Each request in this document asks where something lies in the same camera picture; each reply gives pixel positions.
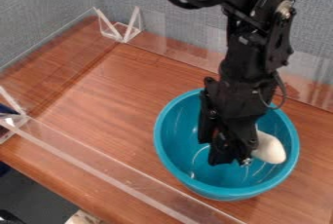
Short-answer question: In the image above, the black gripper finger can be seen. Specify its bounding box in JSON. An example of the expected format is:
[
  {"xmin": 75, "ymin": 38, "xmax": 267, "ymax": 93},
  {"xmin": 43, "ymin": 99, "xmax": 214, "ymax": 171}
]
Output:
[
  {"xmin": 198, "ymin": 106, "xmax": 218, "ymax": 144},
  {"xmin": 207, "ymin": 130, "xmax": 255, "ymax": 166}
]

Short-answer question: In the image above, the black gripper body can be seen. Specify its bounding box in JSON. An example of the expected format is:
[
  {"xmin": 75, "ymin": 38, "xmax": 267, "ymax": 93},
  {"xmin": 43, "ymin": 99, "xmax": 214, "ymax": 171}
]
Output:
[{"xmin": 199, "ymin": 77, "xmax": 277, "ymax": 144}]

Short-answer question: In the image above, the plush mushroom with brown cap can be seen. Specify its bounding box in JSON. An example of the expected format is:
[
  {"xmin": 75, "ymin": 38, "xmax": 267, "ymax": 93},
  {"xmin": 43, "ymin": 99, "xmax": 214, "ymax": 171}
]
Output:
[{"xmin": 243, "ymin": 130, "xmax": 286, "ymax": 166}]

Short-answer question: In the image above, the blue plastic bowl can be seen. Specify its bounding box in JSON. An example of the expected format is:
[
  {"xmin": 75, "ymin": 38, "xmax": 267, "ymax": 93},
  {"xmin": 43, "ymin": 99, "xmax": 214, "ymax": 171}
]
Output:
[{"xmin": 154, "ymin": 90, "xmax": 301, "ymax": 202}]

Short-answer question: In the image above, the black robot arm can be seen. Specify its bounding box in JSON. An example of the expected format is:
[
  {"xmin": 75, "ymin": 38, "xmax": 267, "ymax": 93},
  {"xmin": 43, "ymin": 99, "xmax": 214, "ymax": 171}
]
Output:
[{"xmin": 167, "ymin": 0, "xmax": 297, "ymax": 166}]

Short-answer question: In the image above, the clear acrylic back barrier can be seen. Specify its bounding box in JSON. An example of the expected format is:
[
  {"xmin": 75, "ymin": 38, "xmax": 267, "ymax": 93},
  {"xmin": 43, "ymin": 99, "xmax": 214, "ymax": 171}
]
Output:
[{"xmin": 92, "ymin": 6, "xmax": 333, "ymax": 114}]

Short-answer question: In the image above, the clear acrylic barrier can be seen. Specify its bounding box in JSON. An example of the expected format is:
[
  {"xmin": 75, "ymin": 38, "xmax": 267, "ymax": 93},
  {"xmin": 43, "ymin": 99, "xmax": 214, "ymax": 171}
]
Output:
[
  {"xmin": 0, "ymin": 115, "xmax": 246, "ymax": 224},
  {"xmin": 0, "ymin": 7, "xmax": 96, "ymax": 73},
  {"xmin": 92, "ymin": 6, "xmax": 333, "ymax": 114}
]

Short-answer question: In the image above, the clear acrylic left barrier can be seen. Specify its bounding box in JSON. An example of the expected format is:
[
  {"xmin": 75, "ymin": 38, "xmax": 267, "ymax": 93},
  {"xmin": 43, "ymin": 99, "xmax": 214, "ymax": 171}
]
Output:
[{"xmin": 0, "ymin": 7, "xmax": 96, "ymax": 73}]

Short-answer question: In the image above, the clear acrylic front barrier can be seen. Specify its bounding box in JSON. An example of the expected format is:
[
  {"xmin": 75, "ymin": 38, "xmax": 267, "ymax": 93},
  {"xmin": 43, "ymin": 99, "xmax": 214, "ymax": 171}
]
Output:
[{"xmin": 0, "ymin": 115, "xmax": 246, "ymax": 224}]

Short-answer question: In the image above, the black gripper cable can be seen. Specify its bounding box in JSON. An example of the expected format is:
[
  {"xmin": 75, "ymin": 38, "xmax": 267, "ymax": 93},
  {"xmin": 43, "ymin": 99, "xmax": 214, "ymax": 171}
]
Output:
[{"xmin": 258, "ymin": 70, "xmax": 289, "ymax": 110}]

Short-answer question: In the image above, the clear acrylic left bracket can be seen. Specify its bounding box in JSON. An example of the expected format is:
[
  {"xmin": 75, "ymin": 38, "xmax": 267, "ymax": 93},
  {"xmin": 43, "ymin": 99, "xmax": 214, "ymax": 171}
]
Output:
[{"xmin": 0, "ymin": 86, "xmax": 28, "ymax": 145}]

